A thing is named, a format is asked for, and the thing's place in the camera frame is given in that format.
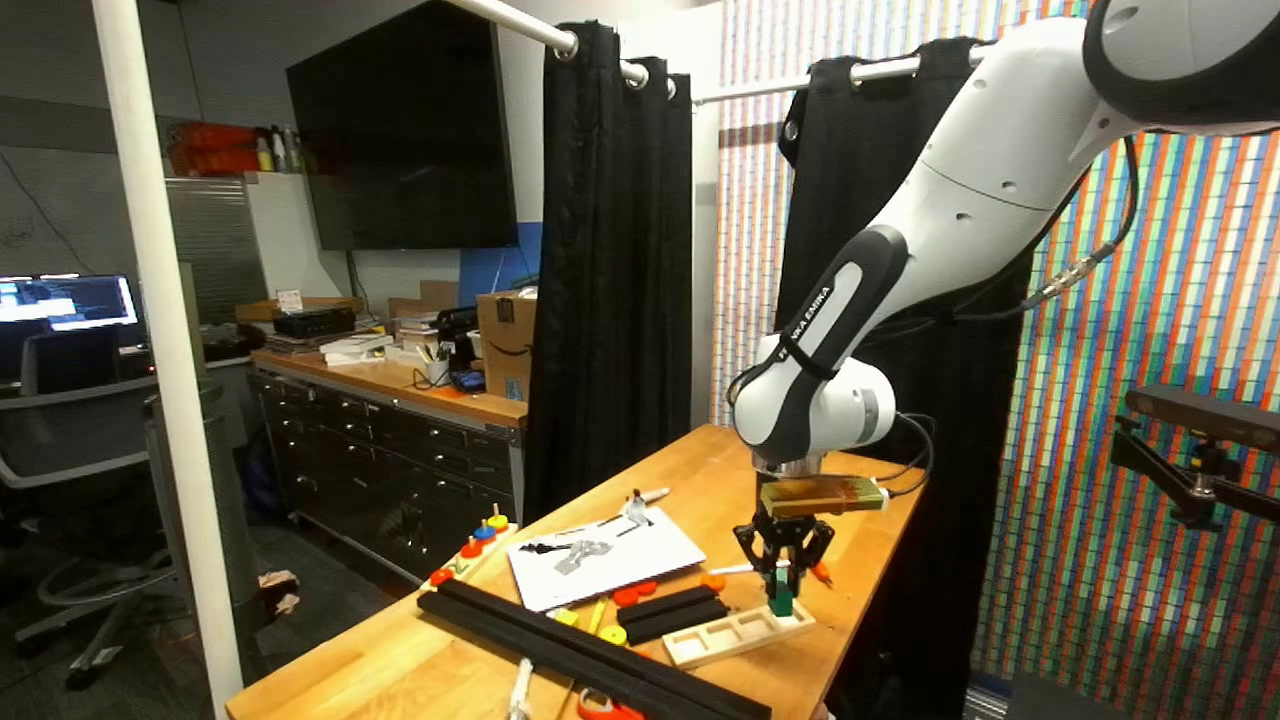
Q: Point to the black drawer cabinet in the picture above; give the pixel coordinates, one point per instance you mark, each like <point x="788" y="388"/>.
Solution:
<point x="385" y="477"/>

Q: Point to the short black rail piece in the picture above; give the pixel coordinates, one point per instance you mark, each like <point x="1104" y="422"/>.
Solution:
<point x="680" y="611"/>

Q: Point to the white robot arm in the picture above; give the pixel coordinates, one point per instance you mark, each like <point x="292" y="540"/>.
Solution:
<point x="1000" y="162"/>

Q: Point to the white slotted tray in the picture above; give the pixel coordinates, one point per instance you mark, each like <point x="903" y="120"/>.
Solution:
<point x="728" y="634"/>

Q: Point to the cardboard box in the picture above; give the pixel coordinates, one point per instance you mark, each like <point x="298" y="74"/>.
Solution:
<point x="506" y="341"/>

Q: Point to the long black rail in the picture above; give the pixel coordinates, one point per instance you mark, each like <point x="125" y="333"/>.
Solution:
<point x="570" y="655"/>

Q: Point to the wall television screen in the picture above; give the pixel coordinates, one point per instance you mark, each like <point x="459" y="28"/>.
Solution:
<point x="406" y="137"/>

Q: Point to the computer monitor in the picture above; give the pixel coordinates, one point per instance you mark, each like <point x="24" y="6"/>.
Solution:
<point x="69" y="303"/>

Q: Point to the wrist camera orange box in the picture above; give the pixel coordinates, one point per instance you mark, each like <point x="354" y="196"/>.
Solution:
<point x="811" y="496"/>

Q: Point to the black curtain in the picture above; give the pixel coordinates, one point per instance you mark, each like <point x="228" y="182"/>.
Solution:
<point x="614" y="315"/>

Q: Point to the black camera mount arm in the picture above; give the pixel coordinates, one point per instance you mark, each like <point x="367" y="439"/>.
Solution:
<point x="1201" y="485"/>

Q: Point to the white vertical pole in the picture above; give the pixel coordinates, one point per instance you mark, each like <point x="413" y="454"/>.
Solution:
<point x="145" y="195"/>

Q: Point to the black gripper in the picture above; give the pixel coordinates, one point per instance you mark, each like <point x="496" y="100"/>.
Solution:
<point x="766" y="540"/>

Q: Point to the green block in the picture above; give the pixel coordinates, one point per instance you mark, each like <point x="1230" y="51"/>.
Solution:
<point x="784" y="589"/>

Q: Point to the white clipboard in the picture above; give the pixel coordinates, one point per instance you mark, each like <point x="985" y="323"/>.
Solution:
<point x="602" y="556"/>

